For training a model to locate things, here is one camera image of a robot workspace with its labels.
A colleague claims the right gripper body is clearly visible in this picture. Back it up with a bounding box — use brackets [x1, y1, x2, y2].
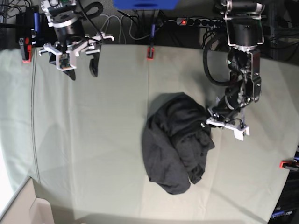
[38, 34, 114, 61]

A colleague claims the red clamp right edge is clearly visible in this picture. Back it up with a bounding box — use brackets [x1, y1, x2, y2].
[279, 161, 299, 172]

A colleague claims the red clamp top left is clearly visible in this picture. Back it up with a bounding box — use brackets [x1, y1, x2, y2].
[18, 37, 32, 63]

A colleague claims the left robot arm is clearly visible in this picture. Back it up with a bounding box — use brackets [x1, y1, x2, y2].
[203, 0, 265, 130]

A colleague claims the green table cloth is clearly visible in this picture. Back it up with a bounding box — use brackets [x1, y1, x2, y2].
[0, 45, 299, 224]

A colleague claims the blue box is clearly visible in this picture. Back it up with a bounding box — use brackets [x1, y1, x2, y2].
[113, 0, 178, 10]

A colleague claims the white cable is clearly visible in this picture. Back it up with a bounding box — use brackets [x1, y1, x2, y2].
[94, 14, 150, 45]

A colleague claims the white power strip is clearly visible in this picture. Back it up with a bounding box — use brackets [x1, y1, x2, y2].
[176, 17, 225, 28]

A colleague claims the red clamp top centre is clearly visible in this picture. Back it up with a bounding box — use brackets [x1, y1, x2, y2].
[147, 46, 155, 60]

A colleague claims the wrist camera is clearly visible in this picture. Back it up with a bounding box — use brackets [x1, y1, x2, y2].
[56, 50, 77, 71]
[234, 126, 250, 141]

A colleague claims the black t-shirt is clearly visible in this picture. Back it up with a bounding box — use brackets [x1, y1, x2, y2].
[142, 93, 215, 195]

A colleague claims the blue clamp handle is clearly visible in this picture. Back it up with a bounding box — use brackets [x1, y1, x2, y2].
[150, 23, 156, 39]

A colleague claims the red clamp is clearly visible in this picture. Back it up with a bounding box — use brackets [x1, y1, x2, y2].
[18, 37, 32, 63]
[147, 46, 155, 60]

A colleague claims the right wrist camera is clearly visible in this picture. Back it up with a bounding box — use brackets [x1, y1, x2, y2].
[56, 50, 77, 71]

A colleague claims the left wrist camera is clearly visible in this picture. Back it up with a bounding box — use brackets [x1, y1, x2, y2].
[234, 126, 250, 141]

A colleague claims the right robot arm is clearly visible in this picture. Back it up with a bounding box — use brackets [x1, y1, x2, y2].
[39, 0, 114, 81]

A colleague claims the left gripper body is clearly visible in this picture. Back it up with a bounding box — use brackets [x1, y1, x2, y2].
[205, 98, 244, 130]

